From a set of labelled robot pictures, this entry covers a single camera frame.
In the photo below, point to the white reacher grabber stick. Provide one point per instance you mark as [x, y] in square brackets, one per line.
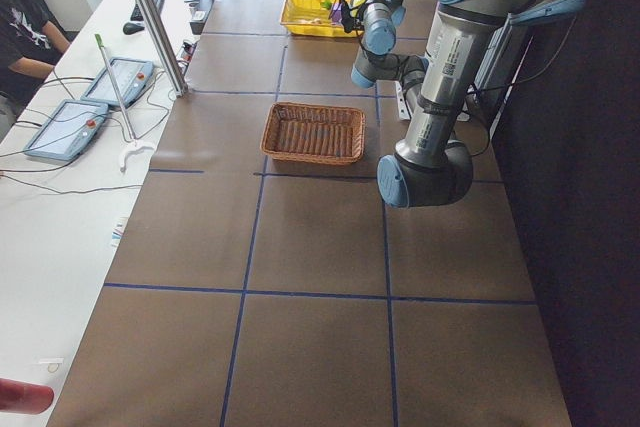
[134, 144]

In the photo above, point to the seated person in black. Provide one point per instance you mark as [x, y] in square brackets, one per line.
[31, 46]

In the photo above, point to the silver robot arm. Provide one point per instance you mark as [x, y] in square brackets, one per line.
[430, 166]
[375, 22]

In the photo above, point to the brown wicker basket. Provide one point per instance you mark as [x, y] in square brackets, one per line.
[318, 134]

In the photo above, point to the purple foam cube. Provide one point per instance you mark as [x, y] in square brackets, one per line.
[335, 15]

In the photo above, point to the black computer mouse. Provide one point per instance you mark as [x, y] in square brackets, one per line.
[130, 28]

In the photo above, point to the teach pendant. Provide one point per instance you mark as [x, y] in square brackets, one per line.
[68, 132]
[131, 77]

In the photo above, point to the aluminium frame post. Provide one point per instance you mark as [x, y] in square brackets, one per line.
[163, 46]

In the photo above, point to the red cylinder object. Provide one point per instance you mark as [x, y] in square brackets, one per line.
[25, 398]

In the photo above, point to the far teach pendant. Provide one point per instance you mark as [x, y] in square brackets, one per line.
[131, 77]

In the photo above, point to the near teach pendant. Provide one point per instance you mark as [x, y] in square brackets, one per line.
[68, 132]

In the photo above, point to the yellow woven plastic basket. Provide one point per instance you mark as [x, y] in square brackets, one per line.
[296, 14]

